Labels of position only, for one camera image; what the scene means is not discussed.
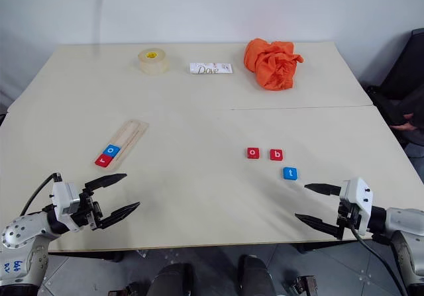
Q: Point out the red letter tile o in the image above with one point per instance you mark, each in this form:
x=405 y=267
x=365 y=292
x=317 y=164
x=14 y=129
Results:
x=252 y=153

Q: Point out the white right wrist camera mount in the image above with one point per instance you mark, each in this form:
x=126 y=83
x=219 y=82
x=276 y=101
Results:
x=357 y=190

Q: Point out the bystander's bare hand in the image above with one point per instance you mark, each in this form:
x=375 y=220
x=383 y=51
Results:
x=404 y=127

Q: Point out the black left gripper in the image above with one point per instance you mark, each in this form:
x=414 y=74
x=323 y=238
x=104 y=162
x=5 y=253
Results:
x=87 y=211

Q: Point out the wooden letter block tray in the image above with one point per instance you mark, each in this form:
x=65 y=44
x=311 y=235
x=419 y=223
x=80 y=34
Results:
x=130 y=135

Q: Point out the black office chair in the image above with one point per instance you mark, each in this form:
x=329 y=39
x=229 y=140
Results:
x=405 y=67

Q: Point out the white Dove soap packet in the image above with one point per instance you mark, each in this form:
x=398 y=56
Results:
x=211 y=69

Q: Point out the blue letter tile o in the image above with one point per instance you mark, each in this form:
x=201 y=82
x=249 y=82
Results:
x=111 y=150

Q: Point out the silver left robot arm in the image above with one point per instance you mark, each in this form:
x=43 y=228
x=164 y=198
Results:
x=20 y=233

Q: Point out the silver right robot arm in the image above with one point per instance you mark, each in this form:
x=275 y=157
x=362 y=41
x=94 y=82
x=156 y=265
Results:
x=404 y=221

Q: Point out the clear packing tape roll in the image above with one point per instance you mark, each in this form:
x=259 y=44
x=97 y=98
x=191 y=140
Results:
x=153 y=62

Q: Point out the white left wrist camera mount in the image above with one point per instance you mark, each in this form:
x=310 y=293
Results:
x=64 y=196

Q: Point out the person's dark-sleeved forearm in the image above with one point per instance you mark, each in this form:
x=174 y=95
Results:
x=410 y=110

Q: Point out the crumpled orange cloth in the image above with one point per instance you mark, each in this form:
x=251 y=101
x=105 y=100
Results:
x=273 y=66

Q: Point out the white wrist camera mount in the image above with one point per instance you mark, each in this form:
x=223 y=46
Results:
x=357 y=190
x=64 y=196

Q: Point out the blue letter tile t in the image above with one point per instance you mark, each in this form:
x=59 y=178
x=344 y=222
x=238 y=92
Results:
x=291 y=173

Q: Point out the dark metal caster bracket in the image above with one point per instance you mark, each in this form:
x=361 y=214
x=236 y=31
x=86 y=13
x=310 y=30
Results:
x=303 y=286
x=132 y=289

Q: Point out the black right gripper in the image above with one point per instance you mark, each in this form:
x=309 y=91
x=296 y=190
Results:
x=348 y=215

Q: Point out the dark rounded shape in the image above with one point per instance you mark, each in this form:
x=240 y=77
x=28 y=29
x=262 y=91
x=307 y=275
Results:
x=255 y=276
x=172 y=281

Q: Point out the black table leg base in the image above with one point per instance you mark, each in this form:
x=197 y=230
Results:
x=304 y=248

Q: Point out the red letter tile b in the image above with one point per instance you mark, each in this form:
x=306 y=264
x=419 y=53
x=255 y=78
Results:
x=276 y=154

